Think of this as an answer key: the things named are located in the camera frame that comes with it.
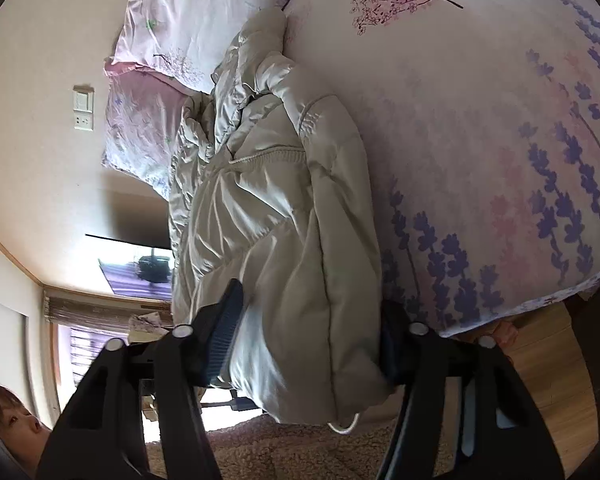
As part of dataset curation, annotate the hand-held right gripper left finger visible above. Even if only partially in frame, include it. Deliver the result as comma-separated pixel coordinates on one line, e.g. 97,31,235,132
35,278,246,480

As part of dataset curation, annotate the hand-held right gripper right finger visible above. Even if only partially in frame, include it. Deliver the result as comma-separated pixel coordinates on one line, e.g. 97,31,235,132
377,300,566,480

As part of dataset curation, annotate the beige puffer jacket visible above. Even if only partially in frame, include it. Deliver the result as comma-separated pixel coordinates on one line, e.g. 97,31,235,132
167,8,393,433

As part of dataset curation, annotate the black television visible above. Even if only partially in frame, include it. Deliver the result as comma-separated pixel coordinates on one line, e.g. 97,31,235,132
85,232,173,303

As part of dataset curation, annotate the beige window curtain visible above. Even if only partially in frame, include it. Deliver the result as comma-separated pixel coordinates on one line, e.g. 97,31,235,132
44,296,172,325

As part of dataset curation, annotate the person's beige fleece clothing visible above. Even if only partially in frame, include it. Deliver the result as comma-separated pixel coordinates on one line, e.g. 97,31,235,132
145,410,461,480

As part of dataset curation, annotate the person's face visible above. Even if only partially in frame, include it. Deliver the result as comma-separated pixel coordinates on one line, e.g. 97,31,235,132
0,381,53,480

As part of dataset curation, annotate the floral bed sheet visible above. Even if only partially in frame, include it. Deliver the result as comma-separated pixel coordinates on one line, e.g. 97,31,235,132
282,0,600,338

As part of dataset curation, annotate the light pink floral pillow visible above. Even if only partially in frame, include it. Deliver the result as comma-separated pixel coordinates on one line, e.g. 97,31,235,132
104,0,306,93

